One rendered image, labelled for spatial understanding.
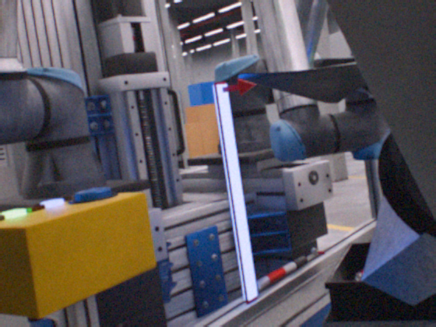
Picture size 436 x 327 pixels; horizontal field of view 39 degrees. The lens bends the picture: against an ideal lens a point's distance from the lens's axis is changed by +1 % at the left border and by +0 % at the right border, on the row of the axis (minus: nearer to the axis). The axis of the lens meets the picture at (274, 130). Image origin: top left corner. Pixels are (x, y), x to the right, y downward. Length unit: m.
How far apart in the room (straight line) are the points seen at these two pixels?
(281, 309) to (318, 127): 0.31
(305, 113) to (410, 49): 0.63
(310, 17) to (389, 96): 0.87
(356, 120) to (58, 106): 0.53
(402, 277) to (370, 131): 0.42
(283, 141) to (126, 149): 0.44
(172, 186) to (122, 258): 0.75
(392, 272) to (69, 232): 0.36
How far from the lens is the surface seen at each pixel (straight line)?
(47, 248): 0.63
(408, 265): 0.71
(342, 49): 12.01
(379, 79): 0.47
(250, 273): 0.93
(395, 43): 0.45
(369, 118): 1.10
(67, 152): 1.17
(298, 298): 1.05
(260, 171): 1.43
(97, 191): 0.71
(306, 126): 1.06
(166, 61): 2.99
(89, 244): 0.66
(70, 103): 1.17
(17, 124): 1.10
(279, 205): 1.39
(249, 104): 1.46
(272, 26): 1.11
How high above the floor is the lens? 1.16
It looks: 3 degrees down
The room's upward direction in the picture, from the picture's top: 8 degrees counter-clockwise
